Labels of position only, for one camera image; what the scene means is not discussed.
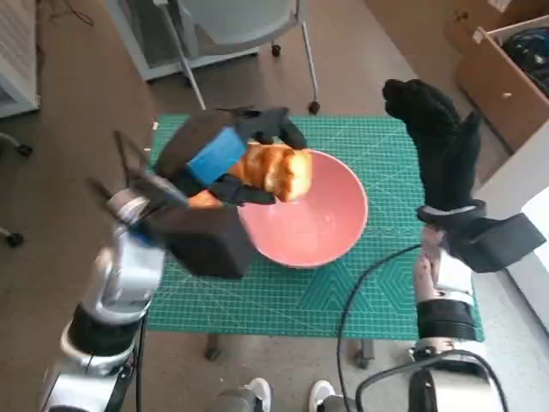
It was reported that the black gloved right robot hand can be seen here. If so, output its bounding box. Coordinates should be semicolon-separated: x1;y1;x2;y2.
381;78;482;212

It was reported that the pink bowl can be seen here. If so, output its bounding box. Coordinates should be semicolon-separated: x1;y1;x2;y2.
238;148;369;270

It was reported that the square toasted bread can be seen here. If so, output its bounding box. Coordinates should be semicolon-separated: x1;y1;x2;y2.
226;143;314;203

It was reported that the round bread bun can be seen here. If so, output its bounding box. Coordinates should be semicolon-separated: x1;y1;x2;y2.
188;191;224;210

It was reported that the wooden crate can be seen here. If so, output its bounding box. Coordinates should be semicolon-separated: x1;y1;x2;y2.
455;16;549;154

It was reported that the brown cardboard box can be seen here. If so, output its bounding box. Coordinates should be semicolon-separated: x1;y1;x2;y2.
445;0;549;48

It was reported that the white table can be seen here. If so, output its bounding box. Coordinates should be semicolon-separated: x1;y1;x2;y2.
474;162;549;336

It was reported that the grey table leg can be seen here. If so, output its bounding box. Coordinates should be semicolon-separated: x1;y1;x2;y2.
204;334;222;361
355;339;375;369

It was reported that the green cutting mat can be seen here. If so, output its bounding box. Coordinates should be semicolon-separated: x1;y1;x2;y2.
145;113;486;342

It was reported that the grey mesh chair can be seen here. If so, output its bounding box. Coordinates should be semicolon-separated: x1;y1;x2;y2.
160;0;322;115

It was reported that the black chair caster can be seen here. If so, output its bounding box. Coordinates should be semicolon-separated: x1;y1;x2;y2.
0;132;33;155
0;227;25;248

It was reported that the white perforated cabinet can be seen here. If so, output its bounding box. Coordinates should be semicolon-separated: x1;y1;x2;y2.
0;0;42;119

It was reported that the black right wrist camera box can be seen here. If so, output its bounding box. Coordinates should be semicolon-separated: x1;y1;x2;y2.
443;213;546;274

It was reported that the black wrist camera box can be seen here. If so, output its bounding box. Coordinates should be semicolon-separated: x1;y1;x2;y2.
128;169;255;281
443;213;546;274

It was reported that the bundle of blue black cables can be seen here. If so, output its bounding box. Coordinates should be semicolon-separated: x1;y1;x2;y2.
501;27;549;98

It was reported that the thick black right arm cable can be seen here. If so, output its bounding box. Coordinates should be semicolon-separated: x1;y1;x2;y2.
355;349;511;412

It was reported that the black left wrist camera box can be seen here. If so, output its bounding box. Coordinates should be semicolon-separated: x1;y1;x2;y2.
128;169;255;281

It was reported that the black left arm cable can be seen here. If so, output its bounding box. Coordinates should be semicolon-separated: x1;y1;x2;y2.
132;317;149;412

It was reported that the black floor cable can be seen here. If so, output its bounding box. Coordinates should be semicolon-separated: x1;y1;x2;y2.
63;0;94;25

